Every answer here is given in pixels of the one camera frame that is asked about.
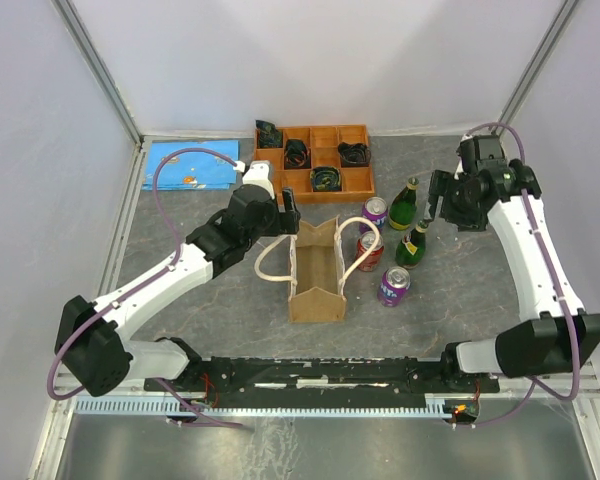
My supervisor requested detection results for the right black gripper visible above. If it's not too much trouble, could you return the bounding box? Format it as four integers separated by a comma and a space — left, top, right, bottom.
421, 170, 488, 234

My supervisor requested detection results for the green bottle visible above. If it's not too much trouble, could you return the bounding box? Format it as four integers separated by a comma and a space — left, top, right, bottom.
395, 220, 429, 269
388, 177, 419, 231

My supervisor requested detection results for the purple fanta can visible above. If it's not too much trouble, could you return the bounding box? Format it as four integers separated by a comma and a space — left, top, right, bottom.
377, 266, 411, 307
361, 197, 388, 231

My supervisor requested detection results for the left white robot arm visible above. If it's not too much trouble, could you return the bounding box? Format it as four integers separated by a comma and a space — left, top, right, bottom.
55, 185, 300, 397

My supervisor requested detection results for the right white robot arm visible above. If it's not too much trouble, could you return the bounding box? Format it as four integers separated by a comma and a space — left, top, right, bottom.
424, 131, 600, 391

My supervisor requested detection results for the rolled dark tie front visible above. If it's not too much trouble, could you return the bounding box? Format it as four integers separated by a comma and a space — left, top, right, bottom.
310, 166, 342, 192

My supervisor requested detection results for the rolled dark tie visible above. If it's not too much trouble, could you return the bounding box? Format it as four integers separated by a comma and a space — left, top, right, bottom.
337, 142, 371, 167
310, 166, 342, 192
284, 139, 310, 169

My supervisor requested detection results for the rolled dark tie middle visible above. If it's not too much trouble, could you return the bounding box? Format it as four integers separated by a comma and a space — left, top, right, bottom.
284, 139, 310, 169

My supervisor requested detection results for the rolled dark tie corner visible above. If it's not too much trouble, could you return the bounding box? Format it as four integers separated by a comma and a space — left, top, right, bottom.
255, 120, 283, 149

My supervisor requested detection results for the orange wooden divided tray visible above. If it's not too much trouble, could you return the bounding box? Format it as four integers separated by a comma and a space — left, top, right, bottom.
254, 124, 376, 204

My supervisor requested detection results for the rolled dark tie right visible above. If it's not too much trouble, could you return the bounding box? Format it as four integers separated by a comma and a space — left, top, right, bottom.
337, 142, 371, 167

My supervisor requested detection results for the red soda can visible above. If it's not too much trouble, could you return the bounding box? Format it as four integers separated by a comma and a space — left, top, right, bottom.
356, 230, 384, 272

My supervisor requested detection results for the blue patterned cloth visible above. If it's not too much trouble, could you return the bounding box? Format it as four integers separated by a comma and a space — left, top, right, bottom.
142, 140, 239, 191

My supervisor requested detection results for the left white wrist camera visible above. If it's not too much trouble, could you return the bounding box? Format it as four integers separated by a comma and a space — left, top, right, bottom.
233, 160, 275, 199

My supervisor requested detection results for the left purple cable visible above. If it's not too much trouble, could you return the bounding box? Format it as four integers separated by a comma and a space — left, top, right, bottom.
46, 147, 246, 430

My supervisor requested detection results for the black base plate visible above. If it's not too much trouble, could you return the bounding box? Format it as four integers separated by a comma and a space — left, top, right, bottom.
169, 357, 500, 407

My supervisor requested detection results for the blue slotted cable duct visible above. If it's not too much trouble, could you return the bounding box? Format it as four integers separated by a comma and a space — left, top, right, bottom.
75, 390, 479, 419

